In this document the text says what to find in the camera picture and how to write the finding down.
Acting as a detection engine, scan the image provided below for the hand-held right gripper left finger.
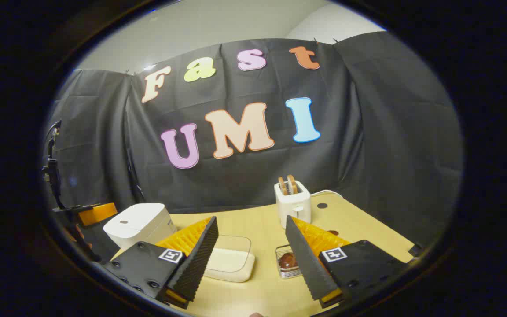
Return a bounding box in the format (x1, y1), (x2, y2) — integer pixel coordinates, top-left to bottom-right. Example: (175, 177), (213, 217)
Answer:
(104, 216), (219, 309)

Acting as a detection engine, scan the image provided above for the white toaster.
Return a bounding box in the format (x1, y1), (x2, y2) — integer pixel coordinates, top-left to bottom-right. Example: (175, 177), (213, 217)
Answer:
(274, 181), (312, 229)

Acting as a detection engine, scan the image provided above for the black backdrop cloth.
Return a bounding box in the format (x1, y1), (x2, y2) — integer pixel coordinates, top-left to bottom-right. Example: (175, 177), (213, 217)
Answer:
(44, 32), (464, 247)

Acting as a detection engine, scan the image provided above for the clear chopstick holder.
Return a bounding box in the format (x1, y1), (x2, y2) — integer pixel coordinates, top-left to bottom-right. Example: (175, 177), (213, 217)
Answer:
(275, 244), (302, 279)

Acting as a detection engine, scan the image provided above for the brown wooden spoon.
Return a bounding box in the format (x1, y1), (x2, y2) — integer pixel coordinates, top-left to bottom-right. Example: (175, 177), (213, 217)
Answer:
(279, 252), (299, 270)

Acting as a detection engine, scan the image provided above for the white rice cooker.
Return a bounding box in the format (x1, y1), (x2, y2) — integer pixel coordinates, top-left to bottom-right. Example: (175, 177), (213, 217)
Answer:
(103, 203), (177, 251)

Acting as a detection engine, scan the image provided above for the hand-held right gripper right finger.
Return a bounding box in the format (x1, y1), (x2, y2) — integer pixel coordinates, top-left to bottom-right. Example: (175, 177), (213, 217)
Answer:
(285, 216), (412, 309)

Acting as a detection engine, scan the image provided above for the white toaster cable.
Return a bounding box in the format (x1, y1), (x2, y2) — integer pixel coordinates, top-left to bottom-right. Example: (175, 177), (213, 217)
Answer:
(310, 189), (346, 199)

